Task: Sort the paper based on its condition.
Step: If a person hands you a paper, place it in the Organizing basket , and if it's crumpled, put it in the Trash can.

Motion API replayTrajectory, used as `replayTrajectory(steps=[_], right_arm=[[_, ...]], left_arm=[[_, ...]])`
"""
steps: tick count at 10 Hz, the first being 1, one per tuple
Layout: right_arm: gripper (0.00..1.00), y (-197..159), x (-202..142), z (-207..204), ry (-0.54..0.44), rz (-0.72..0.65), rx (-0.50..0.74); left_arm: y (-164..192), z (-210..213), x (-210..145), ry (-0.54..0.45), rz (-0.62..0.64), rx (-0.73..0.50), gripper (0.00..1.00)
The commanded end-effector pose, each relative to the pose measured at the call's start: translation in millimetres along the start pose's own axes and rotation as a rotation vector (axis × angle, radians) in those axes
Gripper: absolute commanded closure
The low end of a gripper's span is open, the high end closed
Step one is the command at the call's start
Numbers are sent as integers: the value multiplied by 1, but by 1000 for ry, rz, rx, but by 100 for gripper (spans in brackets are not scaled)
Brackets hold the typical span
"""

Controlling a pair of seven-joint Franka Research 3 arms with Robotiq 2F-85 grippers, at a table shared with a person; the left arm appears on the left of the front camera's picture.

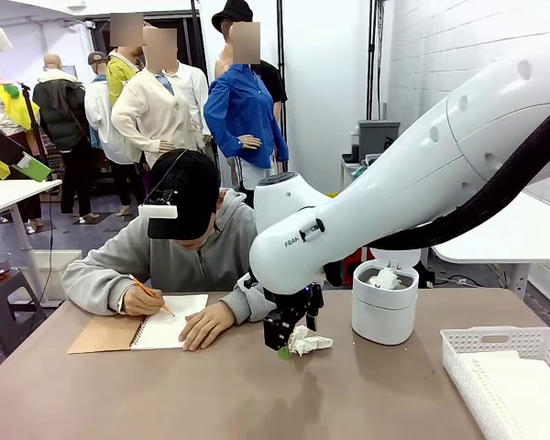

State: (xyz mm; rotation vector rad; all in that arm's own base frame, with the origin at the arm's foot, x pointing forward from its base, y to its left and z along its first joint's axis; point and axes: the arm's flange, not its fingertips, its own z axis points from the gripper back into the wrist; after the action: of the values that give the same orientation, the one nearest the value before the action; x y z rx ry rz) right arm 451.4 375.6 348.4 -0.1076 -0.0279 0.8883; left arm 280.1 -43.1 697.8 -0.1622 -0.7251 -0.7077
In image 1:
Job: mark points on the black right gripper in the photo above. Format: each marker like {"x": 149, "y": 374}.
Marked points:
{"x": 289, "y": 308}

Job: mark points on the person's left hand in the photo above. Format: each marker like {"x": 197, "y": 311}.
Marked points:
{"x": 208, "y": 325}

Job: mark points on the spiral notebook with brown cover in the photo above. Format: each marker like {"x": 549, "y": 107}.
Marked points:
{"x": 165, "y": 330}

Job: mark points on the black tripod stand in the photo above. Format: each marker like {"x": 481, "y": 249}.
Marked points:
{"x": 29, "y": 114}

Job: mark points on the person in grey hoodie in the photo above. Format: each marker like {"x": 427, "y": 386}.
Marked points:
{"x": 229, "y": 256}

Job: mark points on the mannequin in black t-shirt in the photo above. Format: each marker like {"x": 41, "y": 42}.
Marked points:
{"x": 275, "y": 82}

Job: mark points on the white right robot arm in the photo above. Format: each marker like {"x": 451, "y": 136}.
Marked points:
{"x": 394, "y": 183}

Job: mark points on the white torn notebook sheet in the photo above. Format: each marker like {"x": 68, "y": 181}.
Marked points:
{"x": 309, "y": 341}

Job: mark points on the black baseball cap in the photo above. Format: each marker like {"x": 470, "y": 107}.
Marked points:
{"x": 188, "y": 192}

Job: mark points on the white perforated plastic basket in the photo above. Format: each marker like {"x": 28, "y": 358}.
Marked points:
{"x": 458, "y": 362}

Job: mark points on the black light stand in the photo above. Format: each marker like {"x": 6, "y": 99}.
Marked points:
{"x": 377, "y": 59}

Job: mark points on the white lidded trash bin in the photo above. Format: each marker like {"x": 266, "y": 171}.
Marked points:
{"x": 385, "y": 321}

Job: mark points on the yellow pencil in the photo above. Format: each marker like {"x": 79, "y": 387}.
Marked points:
{"x": 167, "y": 311}

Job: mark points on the person's right hand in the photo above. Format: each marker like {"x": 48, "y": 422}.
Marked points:
{"x": 139, "y": 300}

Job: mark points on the crumpled white paper wad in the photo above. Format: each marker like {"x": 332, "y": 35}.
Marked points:
{"x": 385, "y": 278}

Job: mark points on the mannequin in yellow shirt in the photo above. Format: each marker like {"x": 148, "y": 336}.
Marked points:
{"x": 119, "y": 73}

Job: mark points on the black bucket hat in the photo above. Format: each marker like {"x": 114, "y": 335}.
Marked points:
{"x": 233, "y": 14}

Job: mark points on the mannequin in blue shirt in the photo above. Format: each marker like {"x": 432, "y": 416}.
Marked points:
{"x": 243, "y": 110}

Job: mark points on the person's left forearm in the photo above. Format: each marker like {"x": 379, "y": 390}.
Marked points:
{"x": 247, "y": 304}

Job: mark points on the white head-mounted camera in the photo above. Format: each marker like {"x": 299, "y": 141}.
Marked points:
{"x": 158, "y": 211}

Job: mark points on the person's right forearm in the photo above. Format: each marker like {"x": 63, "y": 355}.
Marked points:
{"x": 89, "y": 284}

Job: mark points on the white table with slanted leg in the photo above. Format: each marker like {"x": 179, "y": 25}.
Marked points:
{"x": 9, "y": 192}

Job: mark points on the teal cloth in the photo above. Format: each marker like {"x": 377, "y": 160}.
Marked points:
{"x": 357, "y": 172}

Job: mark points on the mannequin in dark green vest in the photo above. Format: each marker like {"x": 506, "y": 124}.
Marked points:
{"x": 59, "y": 114}

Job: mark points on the mannequin in yellow white jacket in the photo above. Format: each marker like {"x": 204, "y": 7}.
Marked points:
{"x": 2, "y": 110}

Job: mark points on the small white side table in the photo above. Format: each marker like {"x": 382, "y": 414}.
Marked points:
{"x": 348, "y": 174}

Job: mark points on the grey plastic stool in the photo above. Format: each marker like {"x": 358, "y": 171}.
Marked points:
{"x": 4, "y": 298}

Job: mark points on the black backdrop pole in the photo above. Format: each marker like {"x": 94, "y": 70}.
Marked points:
{"x": 281, "y": 114}

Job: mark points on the mannequin in cream jacket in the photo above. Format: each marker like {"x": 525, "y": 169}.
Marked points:
{"x": 151, "y": 110}

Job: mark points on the white storage bin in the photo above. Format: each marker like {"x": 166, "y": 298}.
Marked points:
{"x": 41, "y": 266}

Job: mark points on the mannequin in white shirt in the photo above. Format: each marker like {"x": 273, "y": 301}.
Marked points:
{"x": 98, "y": 110}

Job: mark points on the red bag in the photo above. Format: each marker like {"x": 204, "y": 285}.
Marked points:
{"x": 355, "y": 263}

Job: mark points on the grey storage box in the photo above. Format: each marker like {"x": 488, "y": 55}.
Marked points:
{"x": 378, "y": 139}

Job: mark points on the white paper stack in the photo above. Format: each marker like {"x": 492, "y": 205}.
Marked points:
{"x": 518, "y": 394}

